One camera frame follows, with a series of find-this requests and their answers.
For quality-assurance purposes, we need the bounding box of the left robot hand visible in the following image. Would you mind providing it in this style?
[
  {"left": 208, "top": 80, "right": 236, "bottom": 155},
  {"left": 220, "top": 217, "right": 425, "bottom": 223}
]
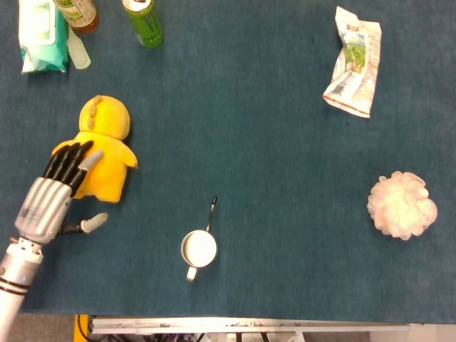
[{"left": 14, "top": 140, "right": 109, "bottom": 246}]

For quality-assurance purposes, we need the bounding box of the yellow plush toy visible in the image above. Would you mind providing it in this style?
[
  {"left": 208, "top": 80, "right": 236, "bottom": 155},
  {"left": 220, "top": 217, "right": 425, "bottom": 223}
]
[{"left": 52, "top": 94, "right": 139, "bottom": 204}]

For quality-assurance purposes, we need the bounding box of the pale green plastic piece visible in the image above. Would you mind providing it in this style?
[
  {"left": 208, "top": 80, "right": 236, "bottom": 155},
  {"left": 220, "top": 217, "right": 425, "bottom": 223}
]
[{"left": 67, "top": 26, "right": 92, "bottom": 70}]

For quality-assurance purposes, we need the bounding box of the white mug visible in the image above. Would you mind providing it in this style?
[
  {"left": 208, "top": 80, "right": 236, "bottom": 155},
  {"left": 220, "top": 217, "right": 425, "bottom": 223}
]
[{"left": 180, "top": 229, "right": 218, "bottom": 282}]

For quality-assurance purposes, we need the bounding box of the wet wipes pack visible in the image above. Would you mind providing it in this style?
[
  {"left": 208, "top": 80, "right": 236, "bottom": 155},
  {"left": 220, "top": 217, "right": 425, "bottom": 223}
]
[{"left": 18, "top": 0, "right": 70, "bottom": 75}]

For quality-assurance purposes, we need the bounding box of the amber tea bottle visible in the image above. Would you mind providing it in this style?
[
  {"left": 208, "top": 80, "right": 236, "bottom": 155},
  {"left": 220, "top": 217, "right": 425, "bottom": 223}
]
[{"left": 53, "top": 0, "right": 100, "bottom": 35}]

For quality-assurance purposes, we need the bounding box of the green drink can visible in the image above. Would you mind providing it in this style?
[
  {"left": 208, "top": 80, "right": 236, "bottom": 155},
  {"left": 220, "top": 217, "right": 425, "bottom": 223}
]
[{"left": 121, "top": 0, "right": 165, "bottom": 49}]

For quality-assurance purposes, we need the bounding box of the crumpled snack bag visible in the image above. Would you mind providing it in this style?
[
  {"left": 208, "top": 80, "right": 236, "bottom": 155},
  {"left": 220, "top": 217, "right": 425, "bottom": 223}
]
[{"left": 322, "top": 6, "right": 383, "bottom": 119}]

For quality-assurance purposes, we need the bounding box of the pink bath loofah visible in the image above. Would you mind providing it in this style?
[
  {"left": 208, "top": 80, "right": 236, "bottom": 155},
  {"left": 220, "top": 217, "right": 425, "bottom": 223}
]
[{"left": 367, "top": 170, "right": 439, "bottom": 241}]

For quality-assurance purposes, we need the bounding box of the yellow frame bracket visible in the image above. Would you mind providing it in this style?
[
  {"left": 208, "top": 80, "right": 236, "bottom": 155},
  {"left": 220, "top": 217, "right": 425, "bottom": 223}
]
[{"left": 73, "top": 313, "right": 90, "bottom": 342}]

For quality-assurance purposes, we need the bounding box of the metal spoon black handle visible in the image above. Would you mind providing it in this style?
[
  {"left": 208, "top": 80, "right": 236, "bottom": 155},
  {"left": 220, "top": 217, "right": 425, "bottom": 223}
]
[{"left": 205, "top": 195, "right": 219, "bottom": 233}]

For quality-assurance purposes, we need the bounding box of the aluminium frame rail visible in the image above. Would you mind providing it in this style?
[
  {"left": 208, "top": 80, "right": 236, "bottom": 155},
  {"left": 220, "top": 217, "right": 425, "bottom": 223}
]
[{"left": 88, "top": 316, "right": 411, "bottom": 335}]

